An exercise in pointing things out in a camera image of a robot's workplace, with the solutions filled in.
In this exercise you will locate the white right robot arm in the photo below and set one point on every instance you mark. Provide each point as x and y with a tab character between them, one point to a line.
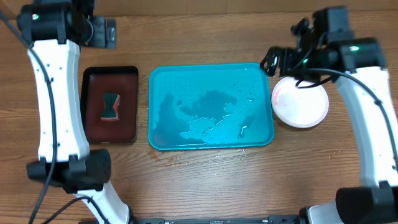
328	51

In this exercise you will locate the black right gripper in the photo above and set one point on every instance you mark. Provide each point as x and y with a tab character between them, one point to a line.
286	62

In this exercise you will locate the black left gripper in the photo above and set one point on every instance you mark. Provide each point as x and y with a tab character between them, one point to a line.
101	27

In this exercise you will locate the white plate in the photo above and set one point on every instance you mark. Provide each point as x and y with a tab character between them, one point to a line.
299	105

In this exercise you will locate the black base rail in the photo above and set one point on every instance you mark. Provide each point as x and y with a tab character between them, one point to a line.
272	219

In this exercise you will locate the teal plastic tray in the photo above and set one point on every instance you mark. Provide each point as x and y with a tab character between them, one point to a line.
213	106

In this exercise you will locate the black rectangular tray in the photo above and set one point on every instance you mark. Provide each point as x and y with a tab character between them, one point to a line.
122	80

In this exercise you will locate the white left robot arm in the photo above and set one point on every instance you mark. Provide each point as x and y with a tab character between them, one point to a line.
54	32

